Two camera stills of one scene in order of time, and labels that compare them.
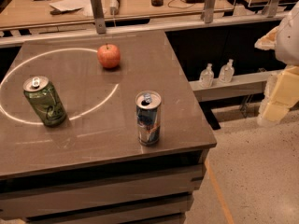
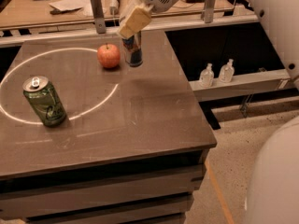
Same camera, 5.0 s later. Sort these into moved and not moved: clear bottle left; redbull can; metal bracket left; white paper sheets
Moved: redbull can
Not moved: white paper sheets; clear bottle left; metal bracket left
